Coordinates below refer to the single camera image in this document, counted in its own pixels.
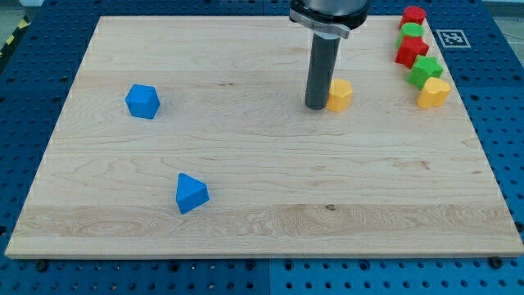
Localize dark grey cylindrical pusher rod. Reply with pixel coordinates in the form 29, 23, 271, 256
305, 34, 340, 110

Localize yellow hexagon block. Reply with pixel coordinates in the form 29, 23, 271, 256
326, 79, 353, 112

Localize yellow heart block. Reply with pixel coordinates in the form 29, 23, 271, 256
417, 77, 452, 109

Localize red star block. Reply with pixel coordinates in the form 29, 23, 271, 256
395, 36, 429, 69

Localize green cylinder block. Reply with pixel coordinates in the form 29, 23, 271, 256
395, 22, 424, 48

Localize red cylinder block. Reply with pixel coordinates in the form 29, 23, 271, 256
398, 6, 427, 30

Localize green star block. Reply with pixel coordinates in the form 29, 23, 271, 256
406, 55, 444, 90

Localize fiducial marker tag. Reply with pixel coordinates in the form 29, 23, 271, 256
436, 29, 471, 48

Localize wooden board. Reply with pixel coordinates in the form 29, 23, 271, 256
6, 16, 523, 260

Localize blue cube block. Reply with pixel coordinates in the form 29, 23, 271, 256
124, 84, 160, 119

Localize blue triangle block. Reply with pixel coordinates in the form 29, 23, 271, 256
175, 173, 210, 214

